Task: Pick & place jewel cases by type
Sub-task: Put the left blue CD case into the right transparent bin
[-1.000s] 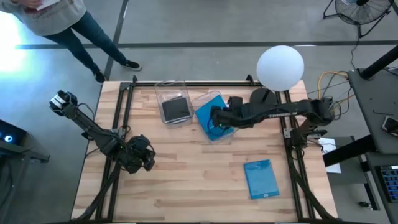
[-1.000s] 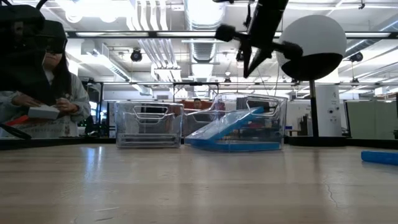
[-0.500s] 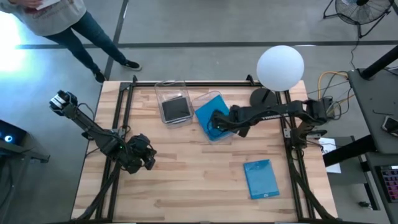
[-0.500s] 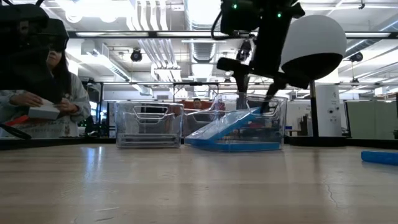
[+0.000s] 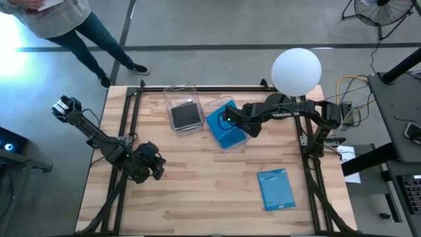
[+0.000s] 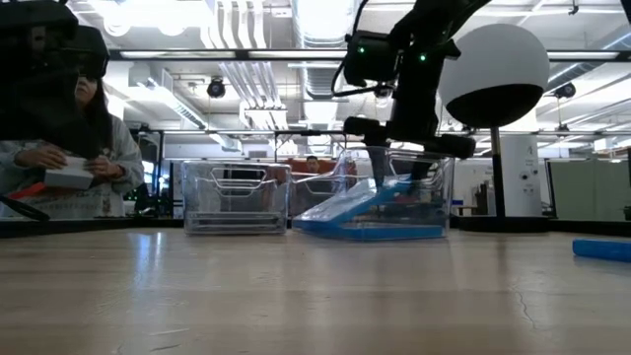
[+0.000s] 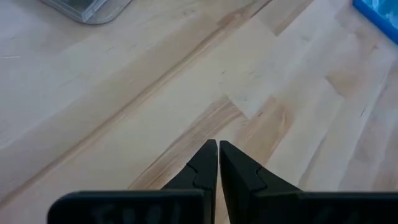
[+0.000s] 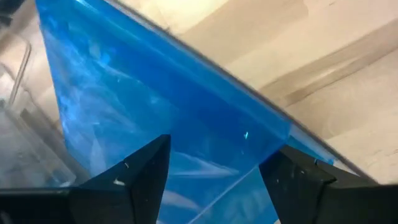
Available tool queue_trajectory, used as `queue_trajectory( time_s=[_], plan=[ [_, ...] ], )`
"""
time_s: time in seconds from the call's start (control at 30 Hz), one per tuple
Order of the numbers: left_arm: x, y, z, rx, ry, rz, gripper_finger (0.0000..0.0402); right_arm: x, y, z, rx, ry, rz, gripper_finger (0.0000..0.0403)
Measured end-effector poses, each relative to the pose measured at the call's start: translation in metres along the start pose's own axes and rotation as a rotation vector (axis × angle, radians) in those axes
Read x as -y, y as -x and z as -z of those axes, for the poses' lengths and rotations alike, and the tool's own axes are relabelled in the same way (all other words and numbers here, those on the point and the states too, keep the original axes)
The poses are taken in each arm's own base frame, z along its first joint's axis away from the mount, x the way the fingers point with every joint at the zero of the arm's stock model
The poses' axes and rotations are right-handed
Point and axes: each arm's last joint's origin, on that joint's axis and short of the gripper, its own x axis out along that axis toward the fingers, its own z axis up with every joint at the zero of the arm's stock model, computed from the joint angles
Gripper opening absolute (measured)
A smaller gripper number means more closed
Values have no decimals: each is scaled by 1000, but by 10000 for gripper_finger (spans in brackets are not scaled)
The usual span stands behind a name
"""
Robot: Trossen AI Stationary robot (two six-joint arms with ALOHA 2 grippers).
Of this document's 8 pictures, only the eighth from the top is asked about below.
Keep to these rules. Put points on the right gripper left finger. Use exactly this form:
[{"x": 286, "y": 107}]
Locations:
[{"x": 124, "y": 193}]

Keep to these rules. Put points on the blue jewel case with logo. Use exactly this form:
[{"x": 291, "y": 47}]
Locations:
[{"x": 155, "y": 93}]

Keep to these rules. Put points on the clear plastic bin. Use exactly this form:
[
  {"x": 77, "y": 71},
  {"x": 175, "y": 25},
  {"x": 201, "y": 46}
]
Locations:
[{"x": 25, "y": 140}]

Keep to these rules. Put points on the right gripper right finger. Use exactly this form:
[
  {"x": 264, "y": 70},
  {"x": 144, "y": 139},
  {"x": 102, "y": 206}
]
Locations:
[{"x": 311, "y": 199}]

